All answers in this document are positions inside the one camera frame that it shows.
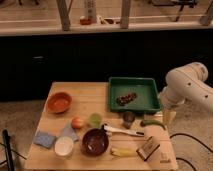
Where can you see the green plastic tray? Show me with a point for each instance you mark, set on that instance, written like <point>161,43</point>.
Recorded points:
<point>138,95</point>

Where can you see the orange ceramic bowl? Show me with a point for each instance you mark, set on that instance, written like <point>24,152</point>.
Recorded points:
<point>58,102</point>

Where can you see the black tripod stand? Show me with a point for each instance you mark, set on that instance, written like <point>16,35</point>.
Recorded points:
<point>8,151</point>

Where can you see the yellow banana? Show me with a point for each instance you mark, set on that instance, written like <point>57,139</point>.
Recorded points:
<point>122,152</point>

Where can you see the green chili pepper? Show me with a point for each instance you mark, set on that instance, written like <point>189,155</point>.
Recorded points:
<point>144,123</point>

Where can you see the light green cup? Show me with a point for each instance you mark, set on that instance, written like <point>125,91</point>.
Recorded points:
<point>95,120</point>

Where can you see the red object on shelf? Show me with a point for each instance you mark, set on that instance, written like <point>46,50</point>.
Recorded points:
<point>84,21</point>

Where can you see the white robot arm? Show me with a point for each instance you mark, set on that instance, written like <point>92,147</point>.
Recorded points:
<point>186,83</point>

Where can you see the red yellow apple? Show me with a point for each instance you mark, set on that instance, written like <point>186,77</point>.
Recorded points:
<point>77,123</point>

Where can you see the dark avocado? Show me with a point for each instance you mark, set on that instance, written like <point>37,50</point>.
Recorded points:
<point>128,119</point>

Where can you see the dark red grape bunch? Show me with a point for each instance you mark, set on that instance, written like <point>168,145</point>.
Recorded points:
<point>126,99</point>

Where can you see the brown wooden box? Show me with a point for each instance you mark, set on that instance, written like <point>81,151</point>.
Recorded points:
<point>148,148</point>

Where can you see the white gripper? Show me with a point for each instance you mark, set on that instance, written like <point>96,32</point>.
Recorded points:
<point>168,116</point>

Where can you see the white handled kitchen tool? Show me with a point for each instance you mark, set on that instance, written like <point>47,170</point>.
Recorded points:
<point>117,130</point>

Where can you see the white cup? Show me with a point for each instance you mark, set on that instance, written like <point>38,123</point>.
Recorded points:
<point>64,146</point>

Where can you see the dark red bowl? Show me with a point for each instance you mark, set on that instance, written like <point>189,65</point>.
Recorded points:
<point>95,142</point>

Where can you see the blue sponge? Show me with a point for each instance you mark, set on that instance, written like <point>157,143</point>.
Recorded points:
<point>44,139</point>

